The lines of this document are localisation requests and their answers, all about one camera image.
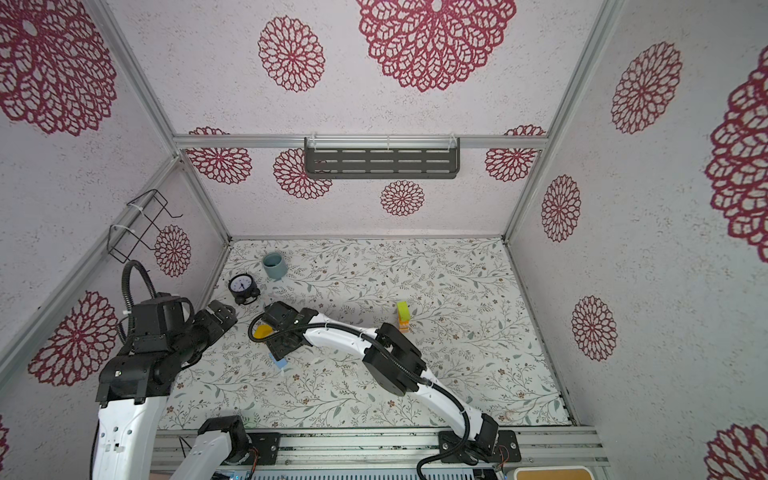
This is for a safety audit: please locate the light blue rectangular block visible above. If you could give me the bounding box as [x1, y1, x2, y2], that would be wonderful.
[272, 357, 288, 370]

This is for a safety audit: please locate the lime green rectangular block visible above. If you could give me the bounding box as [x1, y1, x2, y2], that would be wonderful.
[396, 301, 411, 324]

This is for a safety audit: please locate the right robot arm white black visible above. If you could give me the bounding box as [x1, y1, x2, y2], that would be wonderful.
[248, 302, 499, 459]

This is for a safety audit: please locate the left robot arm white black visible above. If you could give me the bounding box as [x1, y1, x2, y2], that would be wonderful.
[91, 296, 238, 479]

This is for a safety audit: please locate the yellow house-shaped block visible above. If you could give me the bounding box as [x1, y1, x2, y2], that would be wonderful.
[252, 324, 273, 340]

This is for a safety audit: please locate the black alarm clock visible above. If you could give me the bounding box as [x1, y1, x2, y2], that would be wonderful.
[228, 273, 261, 305]

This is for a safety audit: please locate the teal ceramic cup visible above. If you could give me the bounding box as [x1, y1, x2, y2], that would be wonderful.
[262, 251, 288, 280]

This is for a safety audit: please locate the orange white box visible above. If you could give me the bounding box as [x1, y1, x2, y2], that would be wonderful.
[513, 466, 595, 480]

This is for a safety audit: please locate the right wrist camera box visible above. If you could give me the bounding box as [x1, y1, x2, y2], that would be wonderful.
[262, 301, 299, 333]

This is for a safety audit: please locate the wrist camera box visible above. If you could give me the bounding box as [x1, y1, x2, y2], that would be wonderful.
[262, 301, 299, 333]
[129, 293, 193, 354]

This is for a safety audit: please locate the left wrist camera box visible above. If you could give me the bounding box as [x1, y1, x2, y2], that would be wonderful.
[129, 293, 193, 354]

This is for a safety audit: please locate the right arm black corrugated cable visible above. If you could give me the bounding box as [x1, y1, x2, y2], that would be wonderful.
[247, 311, 472, 480]

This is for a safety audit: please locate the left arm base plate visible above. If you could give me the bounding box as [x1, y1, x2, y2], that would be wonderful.
[245, 432, 282, 467]

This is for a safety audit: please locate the black wire wall rack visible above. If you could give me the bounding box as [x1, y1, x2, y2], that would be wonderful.
[106, 188, 183, 264]

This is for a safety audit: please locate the aluminium front rail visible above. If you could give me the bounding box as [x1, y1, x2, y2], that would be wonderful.
[149, 427, 612, 475]

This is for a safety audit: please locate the dark grey wall shelf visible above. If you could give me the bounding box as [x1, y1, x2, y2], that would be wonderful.
[304, 137, 461, 180]

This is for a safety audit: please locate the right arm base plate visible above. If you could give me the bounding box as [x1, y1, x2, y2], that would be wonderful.
[441, 429, 522, 465]

